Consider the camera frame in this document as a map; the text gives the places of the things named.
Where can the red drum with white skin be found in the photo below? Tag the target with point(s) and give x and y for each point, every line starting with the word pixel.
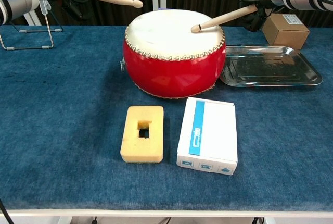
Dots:
pixel 171 70

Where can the blue fabric table mat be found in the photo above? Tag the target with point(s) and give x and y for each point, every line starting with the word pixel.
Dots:
pixel 65 91

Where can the small brown cardboard box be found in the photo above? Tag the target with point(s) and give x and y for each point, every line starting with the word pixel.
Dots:
pixel 282 30

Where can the rectangular metal tray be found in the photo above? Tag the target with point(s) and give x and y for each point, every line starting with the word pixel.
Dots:
pixel 260 67

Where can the white box with blue stripe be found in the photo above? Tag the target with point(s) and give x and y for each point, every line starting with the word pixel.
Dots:
pixel 218 135

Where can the yellow sponge with rectangular hole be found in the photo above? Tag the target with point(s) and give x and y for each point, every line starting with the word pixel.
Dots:
pixel 132 146

